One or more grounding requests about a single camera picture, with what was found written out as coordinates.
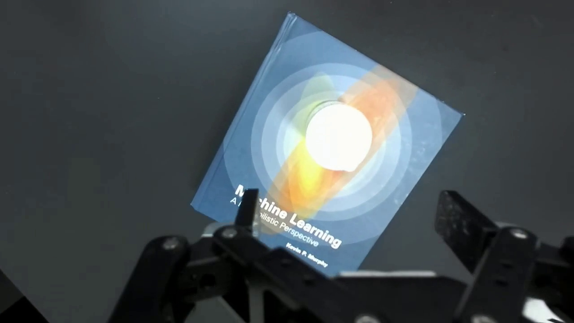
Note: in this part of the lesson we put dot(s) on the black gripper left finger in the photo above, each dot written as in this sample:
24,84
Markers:
239,256

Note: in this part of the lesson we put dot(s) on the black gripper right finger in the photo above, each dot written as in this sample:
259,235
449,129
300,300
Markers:
478,238

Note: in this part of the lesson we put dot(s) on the white pill bottle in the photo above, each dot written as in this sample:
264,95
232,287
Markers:
338,138

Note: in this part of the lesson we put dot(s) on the blue Machine Learning book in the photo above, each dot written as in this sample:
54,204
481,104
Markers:
280,118

